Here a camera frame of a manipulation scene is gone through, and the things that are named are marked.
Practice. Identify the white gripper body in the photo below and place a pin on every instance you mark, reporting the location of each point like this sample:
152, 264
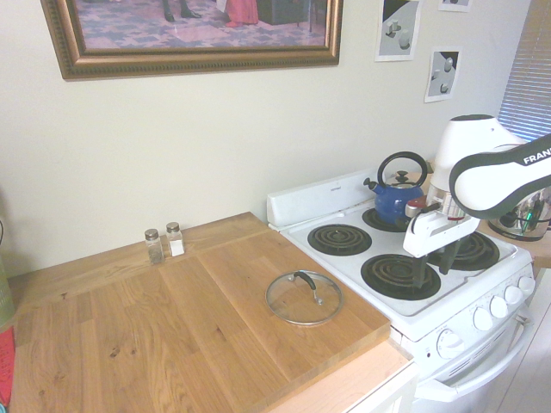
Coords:
430, 234

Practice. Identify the black coil burner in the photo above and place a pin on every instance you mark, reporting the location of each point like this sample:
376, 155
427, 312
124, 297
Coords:
480, 254
396, 277
371, 219
339, 239

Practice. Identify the chrome electric kettle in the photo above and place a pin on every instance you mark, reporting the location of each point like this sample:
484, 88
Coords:
529, 215

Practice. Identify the pale green utensil holder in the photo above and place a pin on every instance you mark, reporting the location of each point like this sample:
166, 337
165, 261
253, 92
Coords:
5, 292

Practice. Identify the white window blinds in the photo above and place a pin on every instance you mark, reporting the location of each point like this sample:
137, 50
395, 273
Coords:
529, 86

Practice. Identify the white burner knob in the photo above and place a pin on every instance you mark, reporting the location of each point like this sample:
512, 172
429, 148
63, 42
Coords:
482, 319
513, 295
526, 285
498, 307

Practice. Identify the large wooden butcher board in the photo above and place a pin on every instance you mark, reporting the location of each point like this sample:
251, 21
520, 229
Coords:
172, 322

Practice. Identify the white electric stove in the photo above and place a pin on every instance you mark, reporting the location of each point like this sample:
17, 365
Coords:
473, 365

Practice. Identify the small grey print poster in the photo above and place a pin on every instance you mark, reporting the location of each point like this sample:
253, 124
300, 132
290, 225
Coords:
454, 4

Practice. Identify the white kitchen cabinet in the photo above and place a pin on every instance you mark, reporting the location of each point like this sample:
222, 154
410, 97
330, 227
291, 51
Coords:
387, 396

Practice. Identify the medium grey print poster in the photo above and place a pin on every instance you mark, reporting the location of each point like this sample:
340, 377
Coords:
443, 75

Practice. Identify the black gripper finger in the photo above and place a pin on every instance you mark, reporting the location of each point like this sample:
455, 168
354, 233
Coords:
422, 271
453, 257

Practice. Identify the large grey print poster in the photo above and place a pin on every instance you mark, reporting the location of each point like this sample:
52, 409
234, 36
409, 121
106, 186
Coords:
398, 30

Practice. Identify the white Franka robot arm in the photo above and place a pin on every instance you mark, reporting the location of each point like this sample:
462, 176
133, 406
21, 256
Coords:
473, 142

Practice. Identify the white oven knob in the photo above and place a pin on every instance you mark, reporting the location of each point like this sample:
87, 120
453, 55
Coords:
450, 343

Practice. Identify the blue stovetop kettle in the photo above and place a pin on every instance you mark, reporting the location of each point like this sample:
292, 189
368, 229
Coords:
391, 200

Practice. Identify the glass pepper shaker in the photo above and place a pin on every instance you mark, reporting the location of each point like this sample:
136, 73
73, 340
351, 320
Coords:
154, 251

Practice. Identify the glass salt shaker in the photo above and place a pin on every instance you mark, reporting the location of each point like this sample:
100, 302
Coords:
175, 245

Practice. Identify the gold framed painting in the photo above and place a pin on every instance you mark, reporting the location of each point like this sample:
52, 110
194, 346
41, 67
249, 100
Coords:
193, 26

